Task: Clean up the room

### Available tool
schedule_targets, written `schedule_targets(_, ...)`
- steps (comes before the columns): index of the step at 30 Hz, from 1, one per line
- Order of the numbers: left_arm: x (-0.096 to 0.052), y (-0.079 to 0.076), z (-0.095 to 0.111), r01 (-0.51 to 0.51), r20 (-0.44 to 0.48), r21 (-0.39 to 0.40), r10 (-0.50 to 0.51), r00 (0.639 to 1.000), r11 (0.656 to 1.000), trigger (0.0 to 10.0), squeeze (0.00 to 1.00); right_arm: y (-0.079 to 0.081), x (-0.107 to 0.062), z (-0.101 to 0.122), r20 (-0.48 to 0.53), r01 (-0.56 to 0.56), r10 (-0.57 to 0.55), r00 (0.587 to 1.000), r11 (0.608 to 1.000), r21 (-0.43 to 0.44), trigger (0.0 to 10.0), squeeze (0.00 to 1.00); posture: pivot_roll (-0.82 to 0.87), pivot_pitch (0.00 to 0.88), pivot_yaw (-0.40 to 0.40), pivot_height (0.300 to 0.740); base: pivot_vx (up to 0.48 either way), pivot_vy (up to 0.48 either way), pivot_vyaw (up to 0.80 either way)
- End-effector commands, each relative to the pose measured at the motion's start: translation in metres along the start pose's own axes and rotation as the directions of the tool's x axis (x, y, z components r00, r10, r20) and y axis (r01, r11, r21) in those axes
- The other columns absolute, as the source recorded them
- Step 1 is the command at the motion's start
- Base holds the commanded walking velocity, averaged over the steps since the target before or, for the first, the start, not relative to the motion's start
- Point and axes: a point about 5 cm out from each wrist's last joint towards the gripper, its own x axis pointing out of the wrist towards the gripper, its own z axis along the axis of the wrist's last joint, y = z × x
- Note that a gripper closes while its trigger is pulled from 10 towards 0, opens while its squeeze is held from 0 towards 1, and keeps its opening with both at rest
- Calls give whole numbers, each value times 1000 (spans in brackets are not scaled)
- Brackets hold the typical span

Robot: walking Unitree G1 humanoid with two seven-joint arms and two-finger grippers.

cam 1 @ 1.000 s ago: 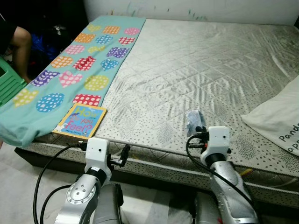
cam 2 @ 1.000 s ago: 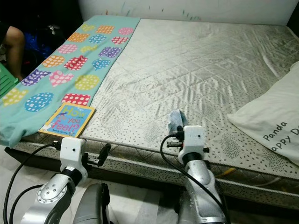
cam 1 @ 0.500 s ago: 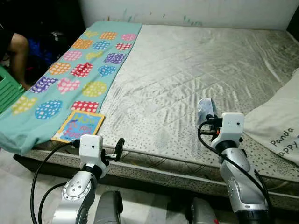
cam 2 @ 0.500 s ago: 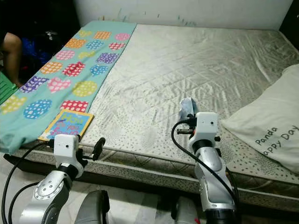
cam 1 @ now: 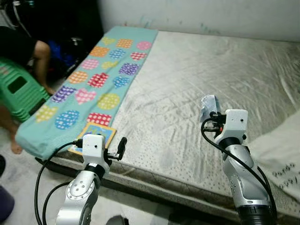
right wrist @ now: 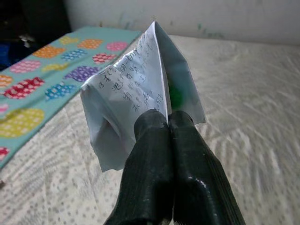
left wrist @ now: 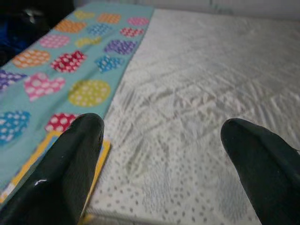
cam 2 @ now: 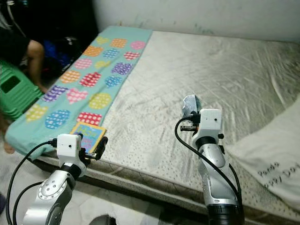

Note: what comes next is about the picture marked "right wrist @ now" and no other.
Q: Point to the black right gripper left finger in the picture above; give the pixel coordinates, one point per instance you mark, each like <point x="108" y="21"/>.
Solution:
<point x="147" y="175"/>

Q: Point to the blue bag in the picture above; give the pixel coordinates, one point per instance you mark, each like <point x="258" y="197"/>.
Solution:
<point x="5" y="56"/>

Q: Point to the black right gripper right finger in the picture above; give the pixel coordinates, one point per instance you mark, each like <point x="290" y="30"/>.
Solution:
<point x="199" y="192"/>

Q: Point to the turquoise blanket colourful shapes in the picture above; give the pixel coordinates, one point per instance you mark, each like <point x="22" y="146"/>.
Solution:
<point x="35" y="70"/>

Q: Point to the white patterned mattress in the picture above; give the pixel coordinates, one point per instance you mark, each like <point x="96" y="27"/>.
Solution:
<point x="234" y="117"/>

